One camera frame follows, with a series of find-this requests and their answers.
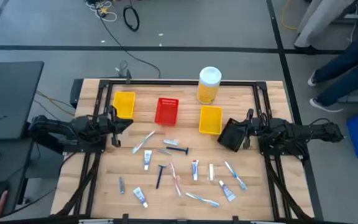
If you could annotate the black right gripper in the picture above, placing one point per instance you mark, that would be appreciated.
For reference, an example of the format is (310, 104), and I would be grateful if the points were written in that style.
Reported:
(253, 127)

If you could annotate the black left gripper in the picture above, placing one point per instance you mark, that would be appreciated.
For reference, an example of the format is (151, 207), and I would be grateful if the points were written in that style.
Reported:
(112, 124)

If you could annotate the green toothbrush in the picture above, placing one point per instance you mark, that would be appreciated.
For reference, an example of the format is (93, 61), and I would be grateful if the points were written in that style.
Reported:
(143, 142)

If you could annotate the small white toothpaste tube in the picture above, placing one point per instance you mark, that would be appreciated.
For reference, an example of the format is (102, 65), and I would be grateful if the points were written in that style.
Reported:
(227, 191)
(195, 170)
(147, 159)
(140, 196)

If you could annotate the white slim packet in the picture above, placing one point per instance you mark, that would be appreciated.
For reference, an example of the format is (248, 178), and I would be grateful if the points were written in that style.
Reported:
(211, 172)

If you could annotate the dark blue disposable razor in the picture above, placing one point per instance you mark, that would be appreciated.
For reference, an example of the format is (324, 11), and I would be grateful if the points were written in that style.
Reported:
(159, 177)
(177, 149)

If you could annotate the red toothbrush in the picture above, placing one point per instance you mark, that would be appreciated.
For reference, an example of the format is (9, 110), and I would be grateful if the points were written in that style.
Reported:
(174, 177)

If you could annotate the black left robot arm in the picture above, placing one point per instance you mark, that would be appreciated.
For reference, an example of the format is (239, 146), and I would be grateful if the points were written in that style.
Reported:
(73, 127)

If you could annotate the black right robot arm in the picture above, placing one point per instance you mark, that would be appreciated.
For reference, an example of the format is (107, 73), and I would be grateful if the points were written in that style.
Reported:
(291, 130)

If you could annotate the black plastic basket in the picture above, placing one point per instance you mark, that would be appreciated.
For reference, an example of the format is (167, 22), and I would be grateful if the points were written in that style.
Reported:
(228, 141)

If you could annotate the yellow plastic basket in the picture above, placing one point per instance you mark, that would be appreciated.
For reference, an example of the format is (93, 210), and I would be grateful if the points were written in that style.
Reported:
(124, 104)
(210, 120)

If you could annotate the red plastic basket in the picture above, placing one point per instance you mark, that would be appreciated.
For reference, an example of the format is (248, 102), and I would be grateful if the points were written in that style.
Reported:
(166, 112)

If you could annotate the yellow wipes canister white lid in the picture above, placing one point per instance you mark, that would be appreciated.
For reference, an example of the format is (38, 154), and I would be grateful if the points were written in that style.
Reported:
(209, 84)

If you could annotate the black rectangular block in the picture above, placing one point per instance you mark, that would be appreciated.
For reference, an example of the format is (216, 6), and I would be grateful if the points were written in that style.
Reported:
(76, 93)

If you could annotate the small silver nail clipper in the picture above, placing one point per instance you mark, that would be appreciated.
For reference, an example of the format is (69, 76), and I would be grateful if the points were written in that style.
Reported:
(122, 185)

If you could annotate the black desk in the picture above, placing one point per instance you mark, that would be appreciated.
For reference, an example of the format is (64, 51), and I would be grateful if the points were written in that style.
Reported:
(11, 99)

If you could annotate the grey desk surface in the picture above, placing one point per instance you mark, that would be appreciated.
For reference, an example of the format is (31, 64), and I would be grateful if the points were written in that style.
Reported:
(8, 168)

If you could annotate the person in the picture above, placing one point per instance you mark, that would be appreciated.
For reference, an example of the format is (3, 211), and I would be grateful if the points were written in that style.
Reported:
(353, 68)
(319, 18)

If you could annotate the black camera clamp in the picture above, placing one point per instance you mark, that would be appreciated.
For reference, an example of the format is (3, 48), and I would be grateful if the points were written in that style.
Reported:
(128, 76)

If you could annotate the black aluminium table frame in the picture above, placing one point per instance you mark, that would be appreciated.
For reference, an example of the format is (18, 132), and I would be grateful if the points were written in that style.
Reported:
(182, 82)

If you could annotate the silver aluminium post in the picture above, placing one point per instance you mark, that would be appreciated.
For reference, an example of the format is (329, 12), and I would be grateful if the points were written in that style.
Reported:
(95, 221)
(263, 222)

